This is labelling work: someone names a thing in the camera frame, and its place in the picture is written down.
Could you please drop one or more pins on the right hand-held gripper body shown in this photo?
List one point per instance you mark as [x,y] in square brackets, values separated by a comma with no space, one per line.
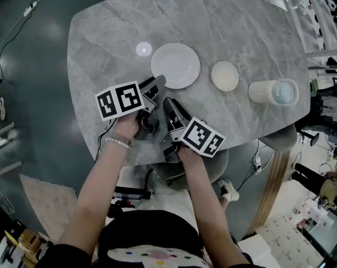
[202,134]

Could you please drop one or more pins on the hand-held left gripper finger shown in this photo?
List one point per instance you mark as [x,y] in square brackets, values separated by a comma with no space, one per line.
[154,86]

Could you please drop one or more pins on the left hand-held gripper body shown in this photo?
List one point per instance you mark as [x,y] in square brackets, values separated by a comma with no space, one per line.
[118,100]

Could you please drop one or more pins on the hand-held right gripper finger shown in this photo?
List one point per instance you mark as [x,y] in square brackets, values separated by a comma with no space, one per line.
[168,106]
[183,116]

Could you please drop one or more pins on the person's right forearm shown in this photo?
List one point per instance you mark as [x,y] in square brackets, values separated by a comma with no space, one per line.
[207,205]

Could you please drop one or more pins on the person's left forearm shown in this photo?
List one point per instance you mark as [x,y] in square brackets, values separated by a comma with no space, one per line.
[98,191]

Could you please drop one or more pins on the person's left hand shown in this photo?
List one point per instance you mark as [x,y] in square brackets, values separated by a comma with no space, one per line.
[125,127]

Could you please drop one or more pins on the gray upholstered chair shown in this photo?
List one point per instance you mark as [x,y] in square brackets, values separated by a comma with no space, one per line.
[207,166]

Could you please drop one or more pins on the white power adapter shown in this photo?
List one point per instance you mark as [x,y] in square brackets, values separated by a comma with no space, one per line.
[257,160]

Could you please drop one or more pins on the white shoe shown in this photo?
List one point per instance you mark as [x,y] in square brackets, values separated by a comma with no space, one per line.
[230,190]

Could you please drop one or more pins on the white trousers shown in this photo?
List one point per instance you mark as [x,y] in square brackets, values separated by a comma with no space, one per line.
[163,205]

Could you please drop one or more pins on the white lidded jug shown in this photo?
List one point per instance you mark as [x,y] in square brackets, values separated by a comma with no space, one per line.
[273,91]

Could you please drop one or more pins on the black belt device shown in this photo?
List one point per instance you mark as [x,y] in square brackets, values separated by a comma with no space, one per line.
[129,195]

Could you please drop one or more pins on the black shirt with plush patch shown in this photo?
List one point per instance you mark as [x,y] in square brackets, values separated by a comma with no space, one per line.
[146,233]

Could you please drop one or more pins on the white cardboard box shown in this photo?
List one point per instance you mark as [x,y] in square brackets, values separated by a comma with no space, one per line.
[253,247]

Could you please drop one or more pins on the beige rug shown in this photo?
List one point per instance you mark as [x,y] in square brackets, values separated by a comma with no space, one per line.
[51,205]

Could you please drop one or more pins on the white power strip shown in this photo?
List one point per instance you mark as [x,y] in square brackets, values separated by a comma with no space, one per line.
[30,8]

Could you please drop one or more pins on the white metal rack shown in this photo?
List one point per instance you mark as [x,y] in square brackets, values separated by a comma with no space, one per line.
[310,15]

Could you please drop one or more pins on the white table frame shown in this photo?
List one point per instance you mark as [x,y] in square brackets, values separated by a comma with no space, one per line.
[1,149]

